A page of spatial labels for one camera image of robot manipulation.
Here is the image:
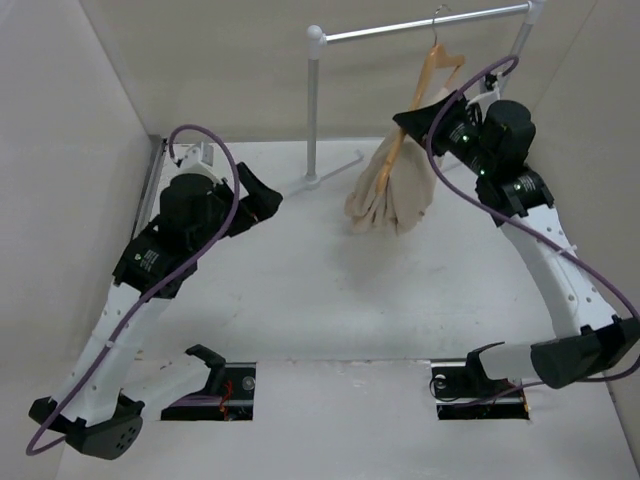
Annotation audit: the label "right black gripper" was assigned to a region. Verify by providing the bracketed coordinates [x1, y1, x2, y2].
[393, 90, 497, 178]

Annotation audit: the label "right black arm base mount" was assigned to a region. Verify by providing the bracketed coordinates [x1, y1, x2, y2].
[429, 359, 530, 421]

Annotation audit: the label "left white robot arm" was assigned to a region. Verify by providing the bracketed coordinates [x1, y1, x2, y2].
[29, 144, 283, 460]

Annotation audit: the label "wooden clothes hanger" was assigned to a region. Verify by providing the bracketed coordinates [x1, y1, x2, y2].
[375, 4, 466, 194]

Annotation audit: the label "beige trousers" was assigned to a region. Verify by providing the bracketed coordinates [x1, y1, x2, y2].
[344, 84, 459, 237]

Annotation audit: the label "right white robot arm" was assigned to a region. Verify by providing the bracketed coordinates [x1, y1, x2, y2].
[393, 92, 639, 396]

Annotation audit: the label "white and silver clothes rack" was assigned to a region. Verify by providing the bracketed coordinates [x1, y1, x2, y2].
[277, 1, 544, 193]

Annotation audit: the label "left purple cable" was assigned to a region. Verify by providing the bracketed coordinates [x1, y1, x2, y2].
[24, 124, 241, 457]

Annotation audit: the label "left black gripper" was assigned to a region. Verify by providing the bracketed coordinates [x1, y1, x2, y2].
[190, 164, 283, 255]

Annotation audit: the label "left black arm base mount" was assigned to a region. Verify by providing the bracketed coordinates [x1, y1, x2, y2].
[160, 344, 257, 422]

